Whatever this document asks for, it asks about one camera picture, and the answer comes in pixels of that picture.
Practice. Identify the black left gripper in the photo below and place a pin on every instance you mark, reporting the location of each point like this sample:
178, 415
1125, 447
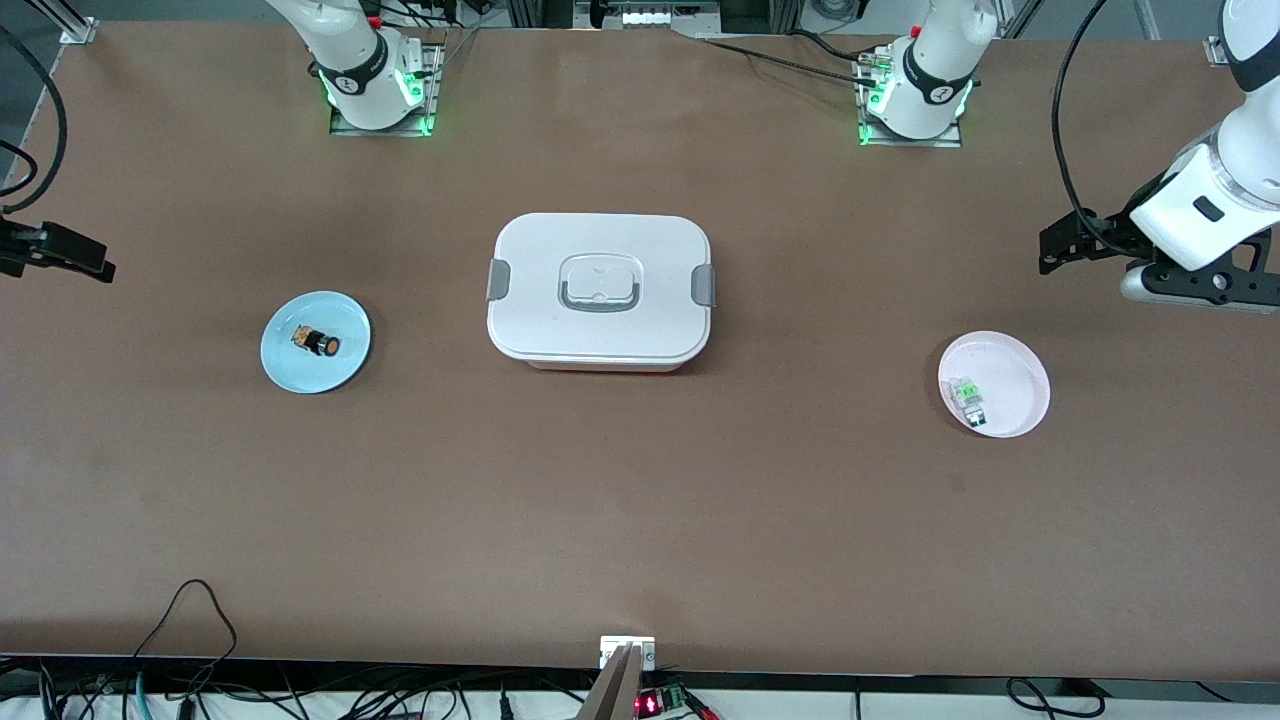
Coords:
1122, 228

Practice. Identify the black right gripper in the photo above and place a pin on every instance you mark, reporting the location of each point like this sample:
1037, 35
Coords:
22, 245

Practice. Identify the orange black switch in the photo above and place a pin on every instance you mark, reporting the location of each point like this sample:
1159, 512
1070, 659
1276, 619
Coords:
320, 343

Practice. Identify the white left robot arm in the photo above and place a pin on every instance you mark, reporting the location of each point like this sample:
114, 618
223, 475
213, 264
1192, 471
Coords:
930, 80

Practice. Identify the pink plate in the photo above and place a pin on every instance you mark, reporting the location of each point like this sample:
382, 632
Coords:
1010, 380

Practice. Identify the light blue plate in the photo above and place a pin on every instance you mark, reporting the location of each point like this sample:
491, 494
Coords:
300, 370

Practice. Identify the white lidded container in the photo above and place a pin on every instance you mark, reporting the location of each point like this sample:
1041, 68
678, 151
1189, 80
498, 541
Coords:
600, 330

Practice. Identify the circuit board with red light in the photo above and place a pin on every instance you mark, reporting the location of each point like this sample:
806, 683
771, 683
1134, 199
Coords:
660, 700

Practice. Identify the green clear switch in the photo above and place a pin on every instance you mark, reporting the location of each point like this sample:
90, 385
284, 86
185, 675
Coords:
969, 402

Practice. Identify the aluminium corner bracket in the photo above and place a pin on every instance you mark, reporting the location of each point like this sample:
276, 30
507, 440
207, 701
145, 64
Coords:
72, 30
1215, 50

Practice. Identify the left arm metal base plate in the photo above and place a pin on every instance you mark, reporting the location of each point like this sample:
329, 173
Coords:
870, 135

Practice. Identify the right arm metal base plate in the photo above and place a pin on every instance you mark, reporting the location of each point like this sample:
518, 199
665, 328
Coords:
432, 80

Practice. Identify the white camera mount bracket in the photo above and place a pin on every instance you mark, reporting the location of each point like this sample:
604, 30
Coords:
612, 648

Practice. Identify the grey camera post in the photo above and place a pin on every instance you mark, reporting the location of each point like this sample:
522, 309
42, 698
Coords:
612, 690

